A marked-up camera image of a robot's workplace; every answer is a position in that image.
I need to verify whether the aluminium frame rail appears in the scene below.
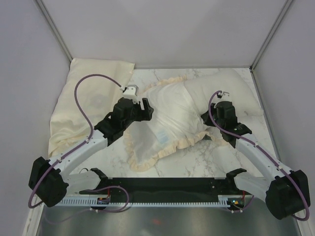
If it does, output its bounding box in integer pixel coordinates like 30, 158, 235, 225
24, 176, 308, 236

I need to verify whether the white ruffled pillowcase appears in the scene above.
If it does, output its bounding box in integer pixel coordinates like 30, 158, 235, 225
124, 76, 224, 172

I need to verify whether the aluminium corner post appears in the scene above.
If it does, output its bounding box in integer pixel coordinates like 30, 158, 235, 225
33, 0, 73, 63
249, 0, 295, 72

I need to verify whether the left aluminium corner post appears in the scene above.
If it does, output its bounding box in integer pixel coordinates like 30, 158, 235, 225
33, 0, 73, 63

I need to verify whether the shiny metal sheet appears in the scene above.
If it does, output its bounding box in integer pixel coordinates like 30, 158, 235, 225
37, 201, 301, 236

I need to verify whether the right aluminium corner post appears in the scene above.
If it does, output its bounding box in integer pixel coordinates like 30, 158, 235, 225
249, 0, 295, 72

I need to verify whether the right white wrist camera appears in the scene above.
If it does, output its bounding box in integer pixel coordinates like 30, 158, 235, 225
217, 90, 231, 99

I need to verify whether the cream yellow pillow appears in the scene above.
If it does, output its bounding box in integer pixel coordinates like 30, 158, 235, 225
48, 58, 134, 157

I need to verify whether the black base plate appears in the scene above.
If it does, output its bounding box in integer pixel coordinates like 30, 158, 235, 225
78, 177, 254, 204

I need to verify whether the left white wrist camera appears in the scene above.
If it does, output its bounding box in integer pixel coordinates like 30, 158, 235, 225
120, 85, 139, 100

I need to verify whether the white slotted cable duct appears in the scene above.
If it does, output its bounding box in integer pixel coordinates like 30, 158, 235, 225
56, 195, 242, 207

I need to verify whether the white pillow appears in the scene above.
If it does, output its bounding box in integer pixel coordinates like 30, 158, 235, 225
182, 69, 263, 132

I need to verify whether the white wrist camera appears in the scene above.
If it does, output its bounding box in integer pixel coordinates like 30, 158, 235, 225
217, 90, 231, 99
120, 85, 139, 100

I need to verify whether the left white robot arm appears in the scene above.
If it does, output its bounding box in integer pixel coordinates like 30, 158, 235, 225
29, 98, 154, 207

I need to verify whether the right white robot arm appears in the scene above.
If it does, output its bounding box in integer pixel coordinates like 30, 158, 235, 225
201, 101, 311, 221

